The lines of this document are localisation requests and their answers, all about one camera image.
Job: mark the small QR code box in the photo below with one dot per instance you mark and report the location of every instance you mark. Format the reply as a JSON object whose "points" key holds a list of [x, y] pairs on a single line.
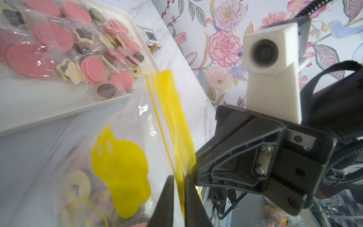
{"points": [[149, 36]]}

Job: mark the white rectangular tray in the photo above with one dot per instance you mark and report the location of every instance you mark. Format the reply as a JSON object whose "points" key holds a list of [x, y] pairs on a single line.
{"points": [[29, 102]]}

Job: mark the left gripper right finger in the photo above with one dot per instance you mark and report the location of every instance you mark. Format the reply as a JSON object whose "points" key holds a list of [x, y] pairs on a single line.
{"points": [[195, 214]]}

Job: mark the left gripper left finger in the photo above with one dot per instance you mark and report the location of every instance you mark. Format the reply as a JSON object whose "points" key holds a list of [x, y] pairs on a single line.
{"points": [[163, 215]]}

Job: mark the pile of poured cookies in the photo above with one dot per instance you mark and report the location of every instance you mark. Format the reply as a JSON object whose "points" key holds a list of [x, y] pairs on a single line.
{"points": [[70, 42]]}

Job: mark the ziploc bag of cookies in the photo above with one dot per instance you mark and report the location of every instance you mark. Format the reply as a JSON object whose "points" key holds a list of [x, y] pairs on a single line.
{"points": [[115, 177]]}

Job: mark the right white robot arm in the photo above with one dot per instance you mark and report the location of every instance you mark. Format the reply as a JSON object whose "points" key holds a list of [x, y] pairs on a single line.
{"points": [[331, 102]]}

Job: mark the small golden bone charm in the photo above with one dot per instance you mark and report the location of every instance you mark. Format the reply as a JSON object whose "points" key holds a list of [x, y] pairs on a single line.
{"points": [[153, 48]]}

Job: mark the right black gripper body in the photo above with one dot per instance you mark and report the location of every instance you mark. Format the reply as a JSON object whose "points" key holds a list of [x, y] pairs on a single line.
{"points": [[300, 165]]}

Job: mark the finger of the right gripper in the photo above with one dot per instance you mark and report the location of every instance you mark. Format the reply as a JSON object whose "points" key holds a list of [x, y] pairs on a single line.
{"points": [[240, 155]]}

